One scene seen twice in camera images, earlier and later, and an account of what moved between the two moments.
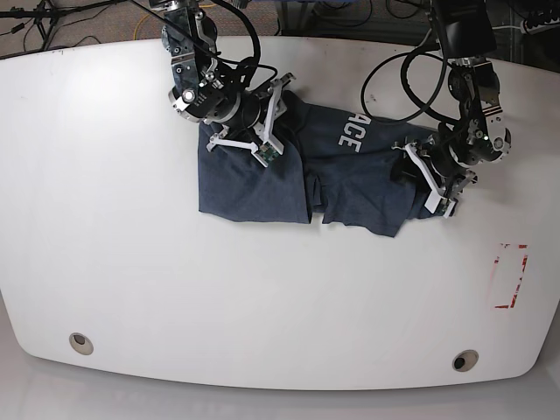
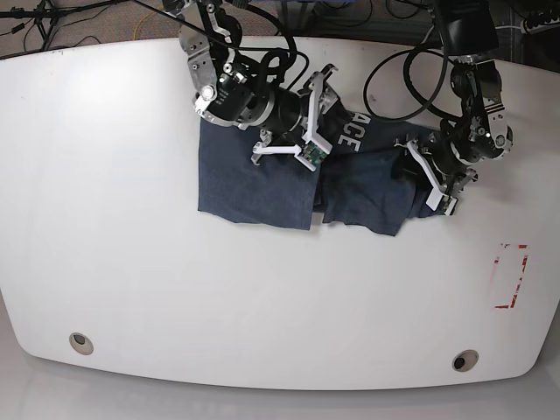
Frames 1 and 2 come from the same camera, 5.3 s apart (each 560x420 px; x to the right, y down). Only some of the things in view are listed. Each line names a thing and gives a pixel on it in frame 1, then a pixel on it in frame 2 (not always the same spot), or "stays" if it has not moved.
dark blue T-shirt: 335,162 stays
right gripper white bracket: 409,168 stays
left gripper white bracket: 219,138 -> 315,136
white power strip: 546,25 stays
